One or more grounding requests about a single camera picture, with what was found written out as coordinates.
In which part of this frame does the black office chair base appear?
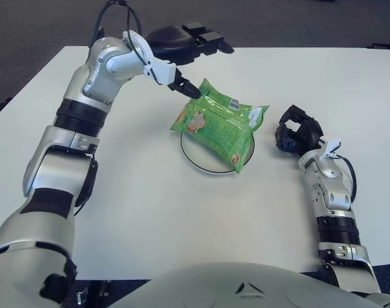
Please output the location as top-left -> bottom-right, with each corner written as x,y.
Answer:
368,12 -> 390,51

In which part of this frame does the grey robot torso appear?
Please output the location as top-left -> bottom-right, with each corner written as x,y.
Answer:
108,261 -> 390,308

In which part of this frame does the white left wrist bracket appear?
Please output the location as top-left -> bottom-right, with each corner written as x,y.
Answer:
123,30 -> 178,87

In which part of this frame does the green snack bag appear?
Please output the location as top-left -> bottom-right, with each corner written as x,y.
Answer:
169,77 -> 270,176

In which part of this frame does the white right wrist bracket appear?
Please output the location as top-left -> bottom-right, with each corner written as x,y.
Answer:
319,138 -> 343,160

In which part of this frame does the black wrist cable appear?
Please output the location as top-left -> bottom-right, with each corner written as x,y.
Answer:
335,154 -> 357,203
94,0 -> 160,86

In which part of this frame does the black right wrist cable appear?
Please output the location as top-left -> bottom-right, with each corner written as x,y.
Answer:
335,154 -> 357,203

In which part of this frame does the white plate with black rim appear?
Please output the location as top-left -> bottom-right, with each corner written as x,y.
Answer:
180,128 -> 255,176

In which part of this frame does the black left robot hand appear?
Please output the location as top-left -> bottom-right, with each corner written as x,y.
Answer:
146,22 -> 235,99

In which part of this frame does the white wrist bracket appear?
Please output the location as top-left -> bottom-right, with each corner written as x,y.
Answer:
123,30 -> 178,87
319,138 -> 343,160

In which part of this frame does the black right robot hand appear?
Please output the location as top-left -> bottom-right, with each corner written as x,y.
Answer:
274,104 -> 326,155

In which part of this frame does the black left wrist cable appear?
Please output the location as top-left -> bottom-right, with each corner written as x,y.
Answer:
94,0 -> 160,86

